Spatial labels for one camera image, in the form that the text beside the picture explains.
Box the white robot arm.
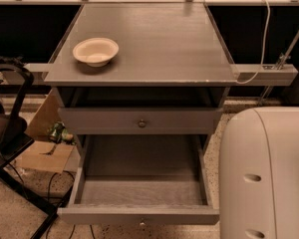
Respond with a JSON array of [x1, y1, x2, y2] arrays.
[[219, 107, 299, 239]]

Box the grey wooden drawer cabinet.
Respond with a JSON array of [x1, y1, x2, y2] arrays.
[[44, 2, 238, 151]]

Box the open grey lower drawer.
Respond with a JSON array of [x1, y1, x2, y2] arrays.
[[58, 134, 219, 225]]

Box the grey upper drawer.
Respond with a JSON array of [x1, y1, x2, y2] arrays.
[[58, 108, 222, 134]]

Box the white paper bowl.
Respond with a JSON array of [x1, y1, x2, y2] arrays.
[[73, 38, 119, 67]]

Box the green crumpled bag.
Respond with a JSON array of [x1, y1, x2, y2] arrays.
[[49, 121, 74, 144]]

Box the cardboard sheet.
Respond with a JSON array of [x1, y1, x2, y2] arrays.
[[16, 92, 74, 173]]

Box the black chair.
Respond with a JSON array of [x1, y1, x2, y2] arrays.
[[0, 57, 57, 239]]

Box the metal diagonal strut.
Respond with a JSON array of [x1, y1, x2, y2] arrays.
[[257, 30, 299, 106]]

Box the black floor cables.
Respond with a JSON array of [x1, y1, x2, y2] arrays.
[[44, 170, 97, 239]]

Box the white cable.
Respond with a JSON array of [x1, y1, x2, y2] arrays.
[[235, 0, 271, 86]]

